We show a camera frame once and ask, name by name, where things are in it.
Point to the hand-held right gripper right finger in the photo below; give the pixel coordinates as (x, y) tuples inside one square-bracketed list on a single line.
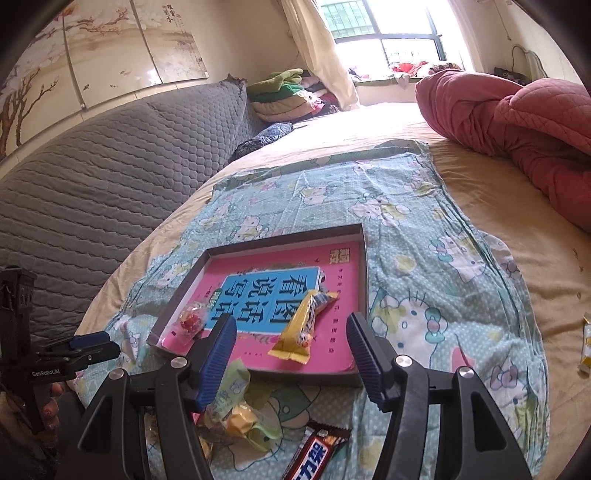
[(364, 360)]

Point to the floral wall painting panels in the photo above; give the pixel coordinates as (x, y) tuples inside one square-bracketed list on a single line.
[(106, 41)]

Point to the pile of folded clothes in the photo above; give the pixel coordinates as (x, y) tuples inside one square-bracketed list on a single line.
[(286, 92)]

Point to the grey quilted cover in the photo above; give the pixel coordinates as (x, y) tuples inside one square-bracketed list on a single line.
[(115, 161)]

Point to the pink and blue book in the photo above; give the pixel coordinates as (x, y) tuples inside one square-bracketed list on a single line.
[(341, 295)]

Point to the clear red candy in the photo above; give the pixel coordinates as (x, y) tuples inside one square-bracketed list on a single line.
[(190, 321)]

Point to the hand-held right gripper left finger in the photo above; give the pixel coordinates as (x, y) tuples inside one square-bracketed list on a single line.
[(217, 364)]

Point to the yellow snack packet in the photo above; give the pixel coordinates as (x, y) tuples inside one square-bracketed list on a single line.
[(300, 332)]

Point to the shallow grey cardboard tray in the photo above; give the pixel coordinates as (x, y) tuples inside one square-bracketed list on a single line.
[(277, 241)]

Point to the light green snack packet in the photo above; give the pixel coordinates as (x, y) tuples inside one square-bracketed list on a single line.
[(235, 383)]

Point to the beige bed sheet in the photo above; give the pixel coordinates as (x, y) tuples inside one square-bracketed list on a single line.
[(531, 258)]

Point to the window with dark frame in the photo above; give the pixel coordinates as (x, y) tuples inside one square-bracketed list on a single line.
[(406, 36)]

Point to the pink quilted blanket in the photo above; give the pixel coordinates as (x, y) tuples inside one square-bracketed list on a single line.
[(508, 120)]

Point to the cream curtain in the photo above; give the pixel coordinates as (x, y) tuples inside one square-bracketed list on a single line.
[(314, 46)]

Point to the cartoon cat printed cloth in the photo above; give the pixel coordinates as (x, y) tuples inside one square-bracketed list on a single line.
[(415, 221)]

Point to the clothes on window sill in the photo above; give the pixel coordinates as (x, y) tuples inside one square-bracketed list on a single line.
[(411, 69)]

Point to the dark patterned pillow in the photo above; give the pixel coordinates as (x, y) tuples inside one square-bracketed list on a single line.
[(263, 138)]

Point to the yellow and white packet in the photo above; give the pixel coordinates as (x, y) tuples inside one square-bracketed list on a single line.
[(586, 346)]

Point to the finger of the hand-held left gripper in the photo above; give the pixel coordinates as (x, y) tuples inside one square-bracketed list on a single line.
[(99, 354), (90, 341)]

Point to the brown chocolate bar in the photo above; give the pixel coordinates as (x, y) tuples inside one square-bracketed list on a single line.
[(318, 452)]

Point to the person's left hand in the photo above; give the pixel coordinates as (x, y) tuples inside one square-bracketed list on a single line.
[(49, 408)]

